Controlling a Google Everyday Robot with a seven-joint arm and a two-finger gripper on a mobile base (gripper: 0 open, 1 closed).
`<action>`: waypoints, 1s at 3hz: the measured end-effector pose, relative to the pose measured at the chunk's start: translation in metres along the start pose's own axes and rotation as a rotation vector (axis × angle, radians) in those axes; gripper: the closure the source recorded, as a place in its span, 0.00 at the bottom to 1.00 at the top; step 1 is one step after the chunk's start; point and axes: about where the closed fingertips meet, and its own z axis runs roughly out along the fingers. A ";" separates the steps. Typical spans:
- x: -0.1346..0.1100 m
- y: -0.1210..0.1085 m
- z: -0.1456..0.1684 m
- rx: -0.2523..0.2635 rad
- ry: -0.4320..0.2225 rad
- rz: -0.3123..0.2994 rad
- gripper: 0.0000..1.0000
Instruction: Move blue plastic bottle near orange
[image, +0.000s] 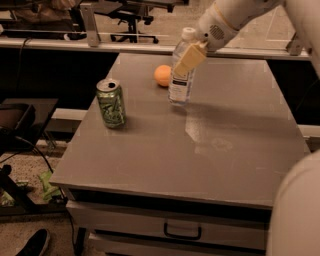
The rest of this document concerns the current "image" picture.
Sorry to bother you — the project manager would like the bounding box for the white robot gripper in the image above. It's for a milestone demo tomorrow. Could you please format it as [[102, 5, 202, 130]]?
[[173, 2, 238, 77]]

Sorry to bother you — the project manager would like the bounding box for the clear plastic tea bottle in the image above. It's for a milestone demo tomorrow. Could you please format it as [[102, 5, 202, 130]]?
[[168, 27, 195, 106]]

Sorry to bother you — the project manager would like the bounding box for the orange fruit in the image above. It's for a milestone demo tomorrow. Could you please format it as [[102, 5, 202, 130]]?
[[154, 65, 171, 87]]

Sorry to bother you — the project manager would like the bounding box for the black office chair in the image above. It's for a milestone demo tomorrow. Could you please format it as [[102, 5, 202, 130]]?
[[94, 0, 189, 44]]

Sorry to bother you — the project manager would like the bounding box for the green soda can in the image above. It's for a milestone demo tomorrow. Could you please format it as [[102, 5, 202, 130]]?
[[96, 78, 126, 128]]

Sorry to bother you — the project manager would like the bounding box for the grey cabinet drawer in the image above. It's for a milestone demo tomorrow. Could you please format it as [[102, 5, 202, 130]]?
[[67, 200, 267, 256], [89, 233, 266, 256]]

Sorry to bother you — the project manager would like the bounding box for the black side stand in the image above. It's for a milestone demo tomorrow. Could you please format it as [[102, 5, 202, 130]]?
[[0, 98, 58, 155]]

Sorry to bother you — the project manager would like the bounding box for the green snack bag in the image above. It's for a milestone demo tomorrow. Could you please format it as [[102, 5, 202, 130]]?
[[38, 171, 62, 202]]

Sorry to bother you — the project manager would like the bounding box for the lower grey cabinet drawer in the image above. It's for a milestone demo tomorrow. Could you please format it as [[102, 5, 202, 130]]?
[[89, 233, 266, 256]]

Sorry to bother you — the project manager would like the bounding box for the black shoe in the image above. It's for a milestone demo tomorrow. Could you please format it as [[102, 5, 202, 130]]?
[[16, 229, 50, 256]]

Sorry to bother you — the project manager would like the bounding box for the grey metal bracket left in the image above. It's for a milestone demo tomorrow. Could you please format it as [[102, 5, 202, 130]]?
[[80, 2, 100, 47]]

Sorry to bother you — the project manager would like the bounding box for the grey metal bracket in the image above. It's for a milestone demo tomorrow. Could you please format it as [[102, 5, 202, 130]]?
[[80, 2, 100, 47], [286, 34, 303, 56]]

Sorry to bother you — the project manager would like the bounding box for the grey metal bracket right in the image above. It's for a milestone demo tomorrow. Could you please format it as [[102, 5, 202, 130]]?
[[286, 34, 303, 56]]

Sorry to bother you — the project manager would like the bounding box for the black drawer handle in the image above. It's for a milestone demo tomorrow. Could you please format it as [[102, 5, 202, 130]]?
[[163, 223, 202, 241]]

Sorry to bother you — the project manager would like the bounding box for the black cable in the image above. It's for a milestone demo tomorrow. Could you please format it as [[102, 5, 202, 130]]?
[[0, 124, 55, 174]]

